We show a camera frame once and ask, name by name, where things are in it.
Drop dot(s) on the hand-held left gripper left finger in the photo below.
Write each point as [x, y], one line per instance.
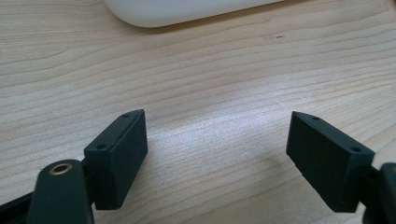
[120, 165]

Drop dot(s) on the white plastic tray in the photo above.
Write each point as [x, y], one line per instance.
[174, 11]

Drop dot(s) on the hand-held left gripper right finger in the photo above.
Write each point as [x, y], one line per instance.
[323, 158]

